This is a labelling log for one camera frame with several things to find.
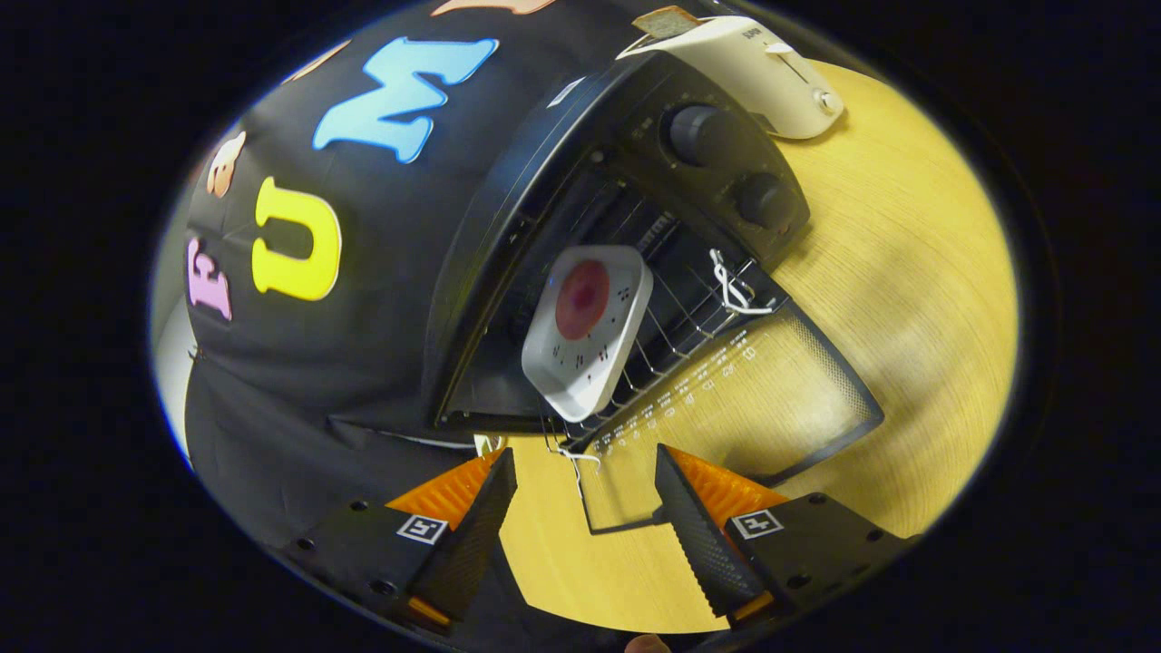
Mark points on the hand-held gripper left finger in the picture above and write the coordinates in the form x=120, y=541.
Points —
x=472, y=544

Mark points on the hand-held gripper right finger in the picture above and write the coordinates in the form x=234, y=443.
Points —
x=703, y=544

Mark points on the white square plate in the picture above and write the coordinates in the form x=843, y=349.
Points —
x=580, y=381

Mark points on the pink ham slice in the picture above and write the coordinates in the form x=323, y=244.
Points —
x=580, y=299

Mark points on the black toaster oven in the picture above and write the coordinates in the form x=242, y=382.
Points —
x=635, y=118

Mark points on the white pop-up toaster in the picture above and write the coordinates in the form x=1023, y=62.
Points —
x=771, y=91

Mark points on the brown bread slice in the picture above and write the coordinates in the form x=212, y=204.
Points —
x=667, y=20

